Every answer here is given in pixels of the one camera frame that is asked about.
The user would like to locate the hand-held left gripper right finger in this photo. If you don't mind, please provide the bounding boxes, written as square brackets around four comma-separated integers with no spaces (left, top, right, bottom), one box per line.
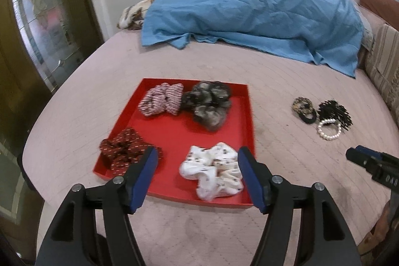
[238,146,360,266]

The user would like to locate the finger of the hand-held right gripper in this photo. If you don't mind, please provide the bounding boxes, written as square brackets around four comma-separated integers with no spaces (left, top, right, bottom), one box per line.
[346,149,371,167]
[356,145,386,161]

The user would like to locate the reddish brown pillow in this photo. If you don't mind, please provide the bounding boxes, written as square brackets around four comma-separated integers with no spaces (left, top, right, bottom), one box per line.
[358,0,397,21]

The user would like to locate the white pearl bracelet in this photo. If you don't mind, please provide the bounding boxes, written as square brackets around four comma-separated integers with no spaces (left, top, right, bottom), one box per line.
[317,118,342,141]

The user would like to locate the floral white brown cloth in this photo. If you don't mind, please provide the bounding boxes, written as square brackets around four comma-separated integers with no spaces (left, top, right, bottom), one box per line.
[117,0,176,31]

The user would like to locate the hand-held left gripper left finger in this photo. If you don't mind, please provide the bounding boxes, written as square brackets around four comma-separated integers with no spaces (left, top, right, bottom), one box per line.
[36,146,159,266]

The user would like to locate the beige striped cushion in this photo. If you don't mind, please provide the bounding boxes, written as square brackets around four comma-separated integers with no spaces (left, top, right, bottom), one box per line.
[362,22,399,117]

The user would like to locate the white printed scrunchie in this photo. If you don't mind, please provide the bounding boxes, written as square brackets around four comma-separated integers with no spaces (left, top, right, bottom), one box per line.
[179,142,244,202]

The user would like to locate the dark grey mottled scrunchie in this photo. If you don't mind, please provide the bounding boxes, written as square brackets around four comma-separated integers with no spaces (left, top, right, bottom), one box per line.
[181,81,233,133]

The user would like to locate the black hair claw clip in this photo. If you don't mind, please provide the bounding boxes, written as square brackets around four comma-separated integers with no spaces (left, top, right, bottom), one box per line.
[318,100,353,132]

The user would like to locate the glass door with brass frame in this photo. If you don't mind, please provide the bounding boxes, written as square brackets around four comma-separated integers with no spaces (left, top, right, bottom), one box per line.
[8,0,105,95]

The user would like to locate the blue cloth sheet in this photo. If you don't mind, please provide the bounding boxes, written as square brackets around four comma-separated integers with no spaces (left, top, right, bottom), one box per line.
[141,0,365,79]

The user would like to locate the red tray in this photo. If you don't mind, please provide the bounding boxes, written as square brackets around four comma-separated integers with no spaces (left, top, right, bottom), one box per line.
[93,78,257,210]

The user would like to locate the black hair tie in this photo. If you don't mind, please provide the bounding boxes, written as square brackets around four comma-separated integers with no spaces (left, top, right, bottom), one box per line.
[300,110,318,125]

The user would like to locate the dark red patterned scrunchie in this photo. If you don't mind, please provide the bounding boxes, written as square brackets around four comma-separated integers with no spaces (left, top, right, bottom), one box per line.
[99,128,163,177]

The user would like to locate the dark patterned cloth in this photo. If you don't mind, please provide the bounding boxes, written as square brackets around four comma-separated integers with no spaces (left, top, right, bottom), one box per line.
[358,200,399,258]

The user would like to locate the pink white striped scrunchie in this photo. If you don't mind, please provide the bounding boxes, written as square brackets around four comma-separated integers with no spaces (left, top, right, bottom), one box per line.
[139,83,185,117]

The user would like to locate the leopard print hair tie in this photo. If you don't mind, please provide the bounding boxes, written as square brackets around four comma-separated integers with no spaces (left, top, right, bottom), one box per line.
[292,97,317,117]

